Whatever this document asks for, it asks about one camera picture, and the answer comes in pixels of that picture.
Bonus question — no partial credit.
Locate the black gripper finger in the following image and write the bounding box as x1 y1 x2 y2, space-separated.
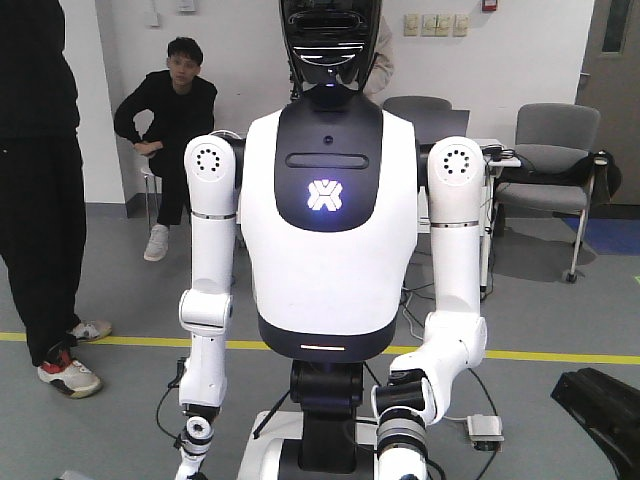
551 367 639 479

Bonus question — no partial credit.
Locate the white robot arm screen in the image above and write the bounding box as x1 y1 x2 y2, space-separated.
371 136 639 479
175 134 238 479

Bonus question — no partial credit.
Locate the grey power adapter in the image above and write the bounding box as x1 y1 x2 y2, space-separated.
466 414 504 442

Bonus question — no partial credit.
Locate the grey office chair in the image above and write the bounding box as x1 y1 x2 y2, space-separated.
492 103 600 283

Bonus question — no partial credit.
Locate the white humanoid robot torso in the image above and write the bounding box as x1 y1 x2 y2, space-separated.
240 1 418 479

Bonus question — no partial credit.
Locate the person in beige hoodie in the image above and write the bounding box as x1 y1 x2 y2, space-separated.
363 16 395 100

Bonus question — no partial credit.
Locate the seated person in black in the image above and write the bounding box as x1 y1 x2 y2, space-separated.
114 37 218 261

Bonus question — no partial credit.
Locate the standing person in black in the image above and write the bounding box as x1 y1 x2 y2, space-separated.
1 1 111 399

